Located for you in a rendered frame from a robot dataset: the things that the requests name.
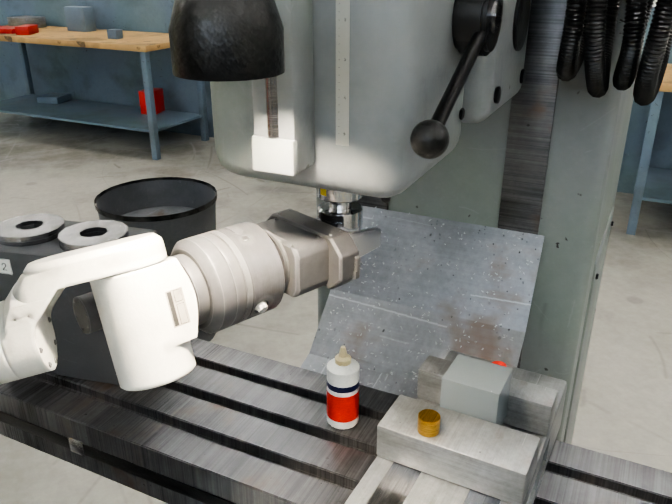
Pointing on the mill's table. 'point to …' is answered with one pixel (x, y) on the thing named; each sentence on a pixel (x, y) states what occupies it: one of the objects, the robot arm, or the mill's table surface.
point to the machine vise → (378, 480)
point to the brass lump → (428, 423)
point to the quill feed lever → (422, 135)
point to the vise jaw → (460, 450)
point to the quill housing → (359, 96)
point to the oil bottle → (342, 391)
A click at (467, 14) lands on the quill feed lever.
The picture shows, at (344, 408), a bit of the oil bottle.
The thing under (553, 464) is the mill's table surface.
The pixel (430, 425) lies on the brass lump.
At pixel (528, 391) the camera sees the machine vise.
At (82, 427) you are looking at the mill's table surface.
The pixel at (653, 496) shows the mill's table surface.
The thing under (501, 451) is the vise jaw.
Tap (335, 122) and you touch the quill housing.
